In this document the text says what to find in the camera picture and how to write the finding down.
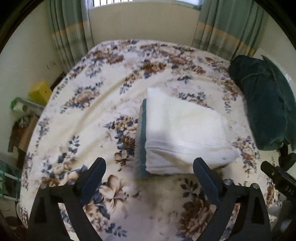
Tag left green curtain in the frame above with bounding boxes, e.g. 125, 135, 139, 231
48, 0, 94, 72

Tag right green curtain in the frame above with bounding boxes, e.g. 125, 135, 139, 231
192, 0, 267, 61

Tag yellow box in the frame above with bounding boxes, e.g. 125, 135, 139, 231
28, 80, 52, 106

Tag cluttered wooden side table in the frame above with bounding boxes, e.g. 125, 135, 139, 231
8, 97, 45, 153

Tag dark green pillow blanket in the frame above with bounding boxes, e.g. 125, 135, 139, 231
228, 55, 295, 151

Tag green curtain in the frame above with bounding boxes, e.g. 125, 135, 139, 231
192, 0, 267, 61
48, 0, 94, 72

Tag teal white storage rack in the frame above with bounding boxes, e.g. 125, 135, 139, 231
0, 161, 21, 201

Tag white pants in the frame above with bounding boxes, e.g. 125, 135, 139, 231
144, 88, 239, 175

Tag black bag strap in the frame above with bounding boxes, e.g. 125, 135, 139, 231
277, 143, 296, 172

